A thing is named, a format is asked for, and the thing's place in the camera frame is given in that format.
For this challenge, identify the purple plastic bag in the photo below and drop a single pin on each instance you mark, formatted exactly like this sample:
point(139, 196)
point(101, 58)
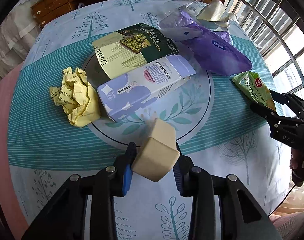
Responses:
point(211, 52)

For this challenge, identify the person's right hand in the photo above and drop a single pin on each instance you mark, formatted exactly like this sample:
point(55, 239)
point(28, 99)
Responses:
point(297, 161)

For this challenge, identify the beige cube box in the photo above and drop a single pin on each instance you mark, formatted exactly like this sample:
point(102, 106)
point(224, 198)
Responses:
point(157, 155)

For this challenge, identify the tree printed tablecloth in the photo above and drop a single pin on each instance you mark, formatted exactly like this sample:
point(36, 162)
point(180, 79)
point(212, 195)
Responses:
point(54, 142)

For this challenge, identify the wooden desk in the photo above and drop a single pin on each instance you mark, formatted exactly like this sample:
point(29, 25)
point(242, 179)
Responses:
point(57, 5)

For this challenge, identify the purple white carton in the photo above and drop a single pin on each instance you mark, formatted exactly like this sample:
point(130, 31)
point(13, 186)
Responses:
point(137, 90)

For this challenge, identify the window with metal bars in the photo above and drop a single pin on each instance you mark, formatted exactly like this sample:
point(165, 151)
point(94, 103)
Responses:
point(279, 25)

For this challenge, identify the pink bed sheet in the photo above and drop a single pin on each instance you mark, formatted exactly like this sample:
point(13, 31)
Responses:
point(3, 135)

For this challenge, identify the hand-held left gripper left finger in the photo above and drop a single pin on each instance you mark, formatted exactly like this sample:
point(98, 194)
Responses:
point(126, 180)

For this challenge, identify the dark green cream box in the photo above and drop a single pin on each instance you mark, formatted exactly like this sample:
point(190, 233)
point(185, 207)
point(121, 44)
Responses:
point(122, 50)

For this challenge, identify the yellow paper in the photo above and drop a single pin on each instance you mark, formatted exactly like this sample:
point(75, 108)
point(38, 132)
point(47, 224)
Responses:
point(79, 97)

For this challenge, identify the white paper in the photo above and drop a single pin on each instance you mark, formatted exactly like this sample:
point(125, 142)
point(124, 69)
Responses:
point(214, 12)

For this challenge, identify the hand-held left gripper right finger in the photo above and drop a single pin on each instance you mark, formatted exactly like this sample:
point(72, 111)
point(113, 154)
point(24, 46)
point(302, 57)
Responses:
point(178, 182)

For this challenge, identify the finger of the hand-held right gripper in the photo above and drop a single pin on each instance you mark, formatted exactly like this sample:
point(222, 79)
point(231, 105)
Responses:
point(264, 112)
point(279, 97)

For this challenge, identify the light green snack packet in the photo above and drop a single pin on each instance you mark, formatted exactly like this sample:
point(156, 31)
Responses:
point(251, 87)

